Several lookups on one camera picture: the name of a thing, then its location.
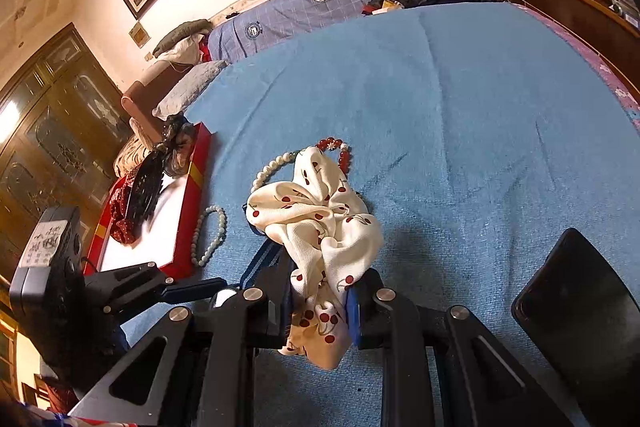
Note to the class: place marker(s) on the white cherry-print scrunchie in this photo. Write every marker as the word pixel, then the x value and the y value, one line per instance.
pixel 310 209

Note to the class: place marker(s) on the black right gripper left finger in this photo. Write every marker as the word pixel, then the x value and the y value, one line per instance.
pixel 275 283

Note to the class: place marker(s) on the brown black organza scrunchie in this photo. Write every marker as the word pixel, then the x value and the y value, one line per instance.
pixel 179 137

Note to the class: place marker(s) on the brown chair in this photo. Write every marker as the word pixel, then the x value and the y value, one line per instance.
pixel 145 93

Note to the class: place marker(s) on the blue checked duvet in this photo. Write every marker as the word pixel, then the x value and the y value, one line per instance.
pixel 273 21

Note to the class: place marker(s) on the dark wooden wardrobe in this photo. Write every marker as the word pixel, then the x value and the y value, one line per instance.
pixel 62 126

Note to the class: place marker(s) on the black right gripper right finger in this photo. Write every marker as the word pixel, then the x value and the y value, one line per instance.
pixel 368 312

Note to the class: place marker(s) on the grey pillow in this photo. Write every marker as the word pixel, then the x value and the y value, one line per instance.
pixel 188 89

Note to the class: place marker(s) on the grey folded clothes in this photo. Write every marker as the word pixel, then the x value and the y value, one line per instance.
pixel 182 31

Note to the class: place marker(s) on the white pearl bracelet green bead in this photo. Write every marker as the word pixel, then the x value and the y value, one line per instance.
pixel 275 164

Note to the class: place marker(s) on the blue towel bedspread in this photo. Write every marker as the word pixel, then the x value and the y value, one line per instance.
pixel 478 135

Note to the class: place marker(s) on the dark red polka-dot scrunchie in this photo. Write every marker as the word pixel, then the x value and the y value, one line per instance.
pixel 122 228

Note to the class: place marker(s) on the red white tray box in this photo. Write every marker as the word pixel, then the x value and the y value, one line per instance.
pixel 166 238

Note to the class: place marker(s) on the black beaded hair claw clip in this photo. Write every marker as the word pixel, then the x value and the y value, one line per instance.
pixel 145 190

